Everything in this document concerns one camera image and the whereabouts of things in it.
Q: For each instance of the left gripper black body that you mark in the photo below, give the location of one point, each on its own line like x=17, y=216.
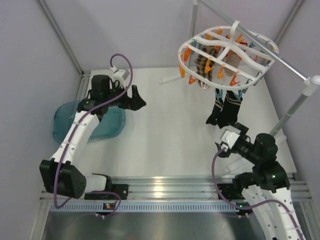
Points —
x=130, y=103

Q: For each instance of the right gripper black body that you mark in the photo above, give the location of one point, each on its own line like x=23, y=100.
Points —
x=243, y=143

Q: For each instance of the black sock with beige stripes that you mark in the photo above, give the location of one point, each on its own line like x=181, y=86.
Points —
x=231, y=106

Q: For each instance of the teal clothes peg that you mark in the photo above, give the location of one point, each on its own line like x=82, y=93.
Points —
x=219, y=96

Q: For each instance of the white round clip hanger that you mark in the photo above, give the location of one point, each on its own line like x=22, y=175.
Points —
x=237, y=67

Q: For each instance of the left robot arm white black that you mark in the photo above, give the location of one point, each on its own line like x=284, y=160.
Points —
x=60, y=174

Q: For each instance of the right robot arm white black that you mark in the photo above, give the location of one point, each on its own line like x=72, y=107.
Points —
x=266, y=188

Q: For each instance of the white drying rack foot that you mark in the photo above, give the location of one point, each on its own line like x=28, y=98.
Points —
x=235, y=165

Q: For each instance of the teal transparent plastic basin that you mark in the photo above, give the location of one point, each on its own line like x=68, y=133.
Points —
x=110, y=126

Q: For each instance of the brown checkered hanging sock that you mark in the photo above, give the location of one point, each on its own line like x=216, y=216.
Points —
x=203, y=65

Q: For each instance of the silver drying rack pole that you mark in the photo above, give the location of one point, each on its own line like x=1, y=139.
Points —
x=311, y=83

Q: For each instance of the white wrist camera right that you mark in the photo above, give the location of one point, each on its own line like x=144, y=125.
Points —
x=228, y=140

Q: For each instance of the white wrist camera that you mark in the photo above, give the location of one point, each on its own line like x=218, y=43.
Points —
x=228, y=140
x=119, y=77

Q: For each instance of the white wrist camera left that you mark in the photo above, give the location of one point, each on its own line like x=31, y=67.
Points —
x=119, y=77

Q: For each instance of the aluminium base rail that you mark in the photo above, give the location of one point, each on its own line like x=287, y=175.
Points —
x=155, y=194

